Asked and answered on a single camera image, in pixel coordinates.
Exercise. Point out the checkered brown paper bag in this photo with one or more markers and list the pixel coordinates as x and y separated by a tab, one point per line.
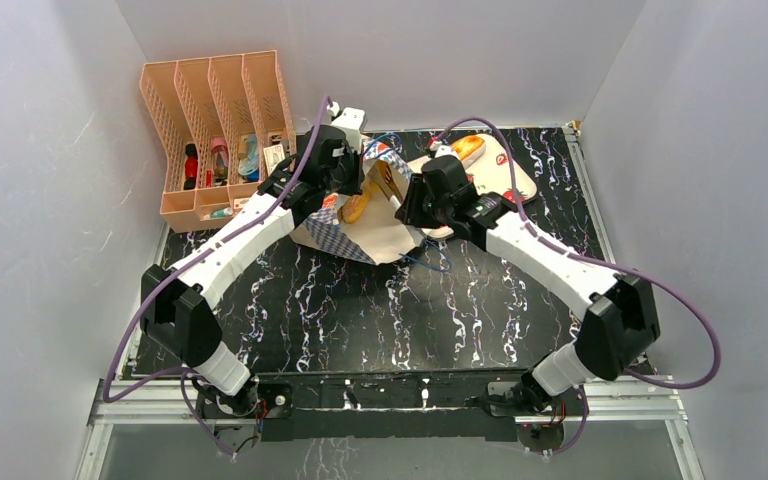
377	237

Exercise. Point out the blue item in rack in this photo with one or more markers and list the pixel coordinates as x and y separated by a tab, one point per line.
249	159

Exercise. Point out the small tube in rack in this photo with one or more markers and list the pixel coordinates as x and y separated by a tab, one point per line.
220	213

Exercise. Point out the black red bottle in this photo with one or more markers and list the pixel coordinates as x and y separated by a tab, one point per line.
191	166

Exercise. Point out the brown fake donut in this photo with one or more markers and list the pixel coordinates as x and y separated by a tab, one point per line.
355	206

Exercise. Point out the metal tongs white handles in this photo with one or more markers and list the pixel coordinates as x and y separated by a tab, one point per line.
389	185

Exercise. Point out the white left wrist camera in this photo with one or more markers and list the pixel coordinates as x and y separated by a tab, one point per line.
351	121

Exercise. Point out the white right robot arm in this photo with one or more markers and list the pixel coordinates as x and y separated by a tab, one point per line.
617	310

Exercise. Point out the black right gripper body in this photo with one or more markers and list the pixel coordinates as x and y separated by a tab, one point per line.
414	204

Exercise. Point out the pink file organizer rack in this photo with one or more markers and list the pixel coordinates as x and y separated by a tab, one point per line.
194	101

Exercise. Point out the pink capped bottle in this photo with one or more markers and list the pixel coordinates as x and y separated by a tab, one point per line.
220	155

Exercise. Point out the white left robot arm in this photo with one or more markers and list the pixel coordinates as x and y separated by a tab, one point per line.
178	302

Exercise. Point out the white card in rack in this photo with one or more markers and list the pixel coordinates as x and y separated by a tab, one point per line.
273	155

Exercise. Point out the long glazed fake bread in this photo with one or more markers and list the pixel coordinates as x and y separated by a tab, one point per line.
469	149

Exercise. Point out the strawberry print tray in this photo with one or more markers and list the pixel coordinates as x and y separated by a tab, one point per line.
490	173

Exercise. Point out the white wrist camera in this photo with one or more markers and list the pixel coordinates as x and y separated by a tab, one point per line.
438	148
351	121

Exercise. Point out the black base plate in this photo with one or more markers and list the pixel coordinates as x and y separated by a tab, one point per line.
405	404

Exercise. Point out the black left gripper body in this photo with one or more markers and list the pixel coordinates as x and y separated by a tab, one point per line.
347	180

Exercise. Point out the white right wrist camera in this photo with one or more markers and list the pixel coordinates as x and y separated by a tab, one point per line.
438	148

